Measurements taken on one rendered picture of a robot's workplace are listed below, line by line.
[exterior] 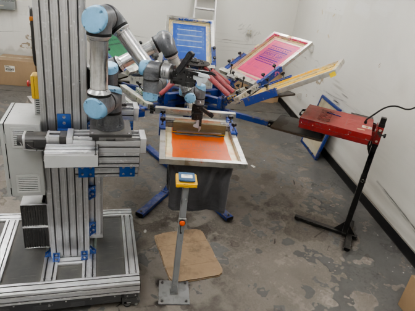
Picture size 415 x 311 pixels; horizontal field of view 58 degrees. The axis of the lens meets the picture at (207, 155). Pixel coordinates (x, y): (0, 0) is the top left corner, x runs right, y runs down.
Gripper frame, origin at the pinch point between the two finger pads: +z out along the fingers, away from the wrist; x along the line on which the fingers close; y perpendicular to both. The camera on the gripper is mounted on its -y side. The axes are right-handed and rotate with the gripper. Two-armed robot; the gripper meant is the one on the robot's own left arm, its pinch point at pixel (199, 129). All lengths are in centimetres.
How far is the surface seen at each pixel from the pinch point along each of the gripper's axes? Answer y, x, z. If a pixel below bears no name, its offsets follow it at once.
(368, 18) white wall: -201, -169, -79
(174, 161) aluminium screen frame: 20, 52, 2
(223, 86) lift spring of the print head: -28, -82, -12
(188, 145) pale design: 9.6, 21.4, 4.9
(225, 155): -16.5, 33.4, 5.3
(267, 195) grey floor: -89, -70, 102
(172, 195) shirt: 19, 42, 34
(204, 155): -1.3, 35.6, 5.0
